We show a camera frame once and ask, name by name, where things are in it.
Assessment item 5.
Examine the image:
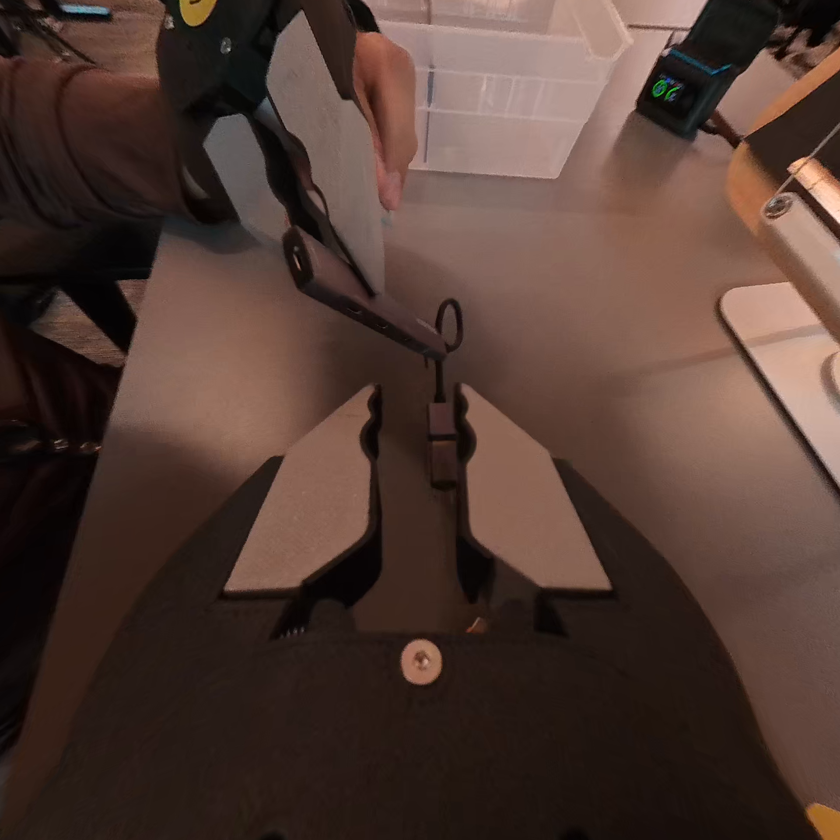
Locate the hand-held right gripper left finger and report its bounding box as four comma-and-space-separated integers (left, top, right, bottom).
223, 384, 383, 608

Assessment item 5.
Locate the dark grey usb hub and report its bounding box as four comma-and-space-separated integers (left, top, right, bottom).
282, 226, 454, 362

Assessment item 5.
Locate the person's left forearm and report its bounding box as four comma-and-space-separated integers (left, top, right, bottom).
0, 56, 227, 232

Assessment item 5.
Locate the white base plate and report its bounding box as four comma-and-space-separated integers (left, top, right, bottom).
718, 282, 840, 490

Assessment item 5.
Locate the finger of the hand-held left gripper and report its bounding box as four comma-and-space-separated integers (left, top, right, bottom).
264, 8, 388, 296
249, 98, 378, 298

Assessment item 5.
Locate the person's dark clothing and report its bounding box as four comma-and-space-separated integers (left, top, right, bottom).
0, 223, 164, 756

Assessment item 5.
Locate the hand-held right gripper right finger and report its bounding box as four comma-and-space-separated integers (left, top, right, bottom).
455, 382, 616, 603

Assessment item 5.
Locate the black mat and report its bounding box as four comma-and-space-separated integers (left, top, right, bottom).
745, 98, 840, 237

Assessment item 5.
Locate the person's left hand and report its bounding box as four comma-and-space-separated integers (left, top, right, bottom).
354, 33, 419, 212

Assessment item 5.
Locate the clear plastic storage box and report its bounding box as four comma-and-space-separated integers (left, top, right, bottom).
374, 0, 634, 179

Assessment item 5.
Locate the round-cornered wooden board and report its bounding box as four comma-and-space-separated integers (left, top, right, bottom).
725, 62, 840, 293

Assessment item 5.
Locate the metal rod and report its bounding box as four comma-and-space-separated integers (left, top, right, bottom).
786, 157, 840, 227

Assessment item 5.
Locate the black power station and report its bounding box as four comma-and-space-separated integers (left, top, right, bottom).
635, 46, 737, 140

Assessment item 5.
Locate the white bracket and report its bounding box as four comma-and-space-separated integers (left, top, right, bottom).
761, 193, 840, 345

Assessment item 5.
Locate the thin white wire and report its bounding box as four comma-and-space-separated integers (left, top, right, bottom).
764, 125, 840, 212

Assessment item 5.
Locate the black usb-c cable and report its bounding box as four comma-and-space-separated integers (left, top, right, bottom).
425, 298, 465, 492

